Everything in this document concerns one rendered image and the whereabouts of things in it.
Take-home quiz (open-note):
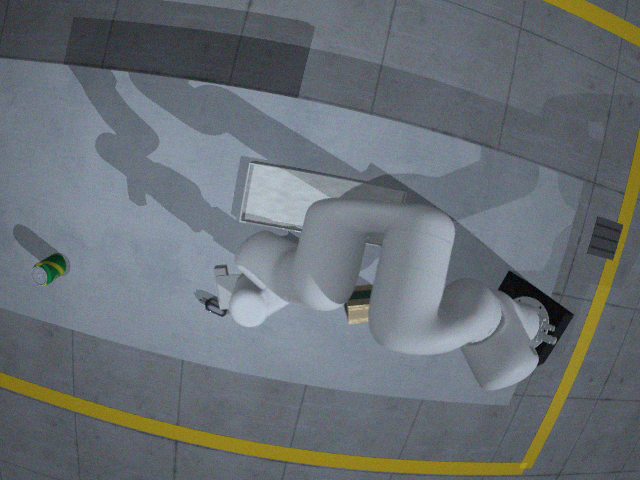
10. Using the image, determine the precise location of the green drink can with yellow stripe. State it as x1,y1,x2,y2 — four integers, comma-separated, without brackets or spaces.
31,254,66,286

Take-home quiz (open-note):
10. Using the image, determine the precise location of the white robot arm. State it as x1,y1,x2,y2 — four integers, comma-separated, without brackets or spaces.
214,198,557,390

